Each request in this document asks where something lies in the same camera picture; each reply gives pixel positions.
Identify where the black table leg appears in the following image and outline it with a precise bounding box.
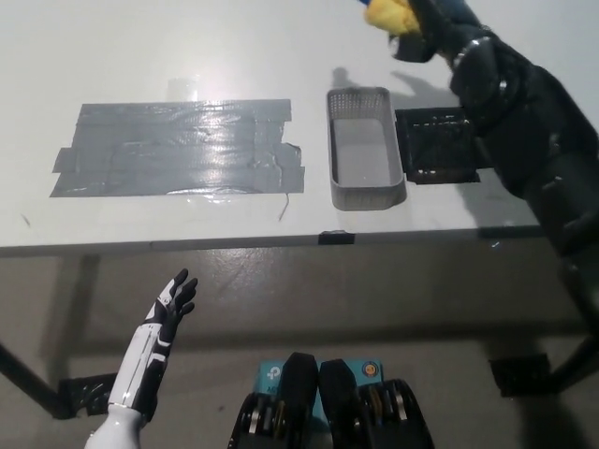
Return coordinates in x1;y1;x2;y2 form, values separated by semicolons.
0;343;62;417
554;334;599;389

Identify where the blue hammer with yellow wrap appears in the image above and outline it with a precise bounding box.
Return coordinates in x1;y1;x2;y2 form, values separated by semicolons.
355;0;420;36

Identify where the small black tape strip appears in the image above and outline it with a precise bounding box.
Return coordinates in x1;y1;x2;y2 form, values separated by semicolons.
317;229;356;246

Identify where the gray duct tape patch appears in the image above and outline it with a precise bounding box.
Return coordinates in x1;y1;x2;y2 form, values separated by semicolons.
49;98;306;199

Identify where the gray perforated plastic container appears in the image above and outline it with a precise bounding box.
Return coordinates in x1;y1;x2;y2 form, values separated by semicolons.
325;86;406;210

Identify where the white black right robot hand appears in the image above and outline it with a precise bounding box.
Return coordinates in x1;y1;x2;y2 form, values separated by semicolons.
387;0;492;66

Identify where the black tape patch on desk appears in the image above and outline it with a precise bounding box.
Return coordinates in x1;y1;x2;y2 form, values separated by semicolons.
394;106;483;184

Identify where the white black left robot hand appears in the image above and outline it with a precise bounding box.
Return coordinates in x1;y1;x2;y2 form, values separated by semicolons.
107;268;199;414

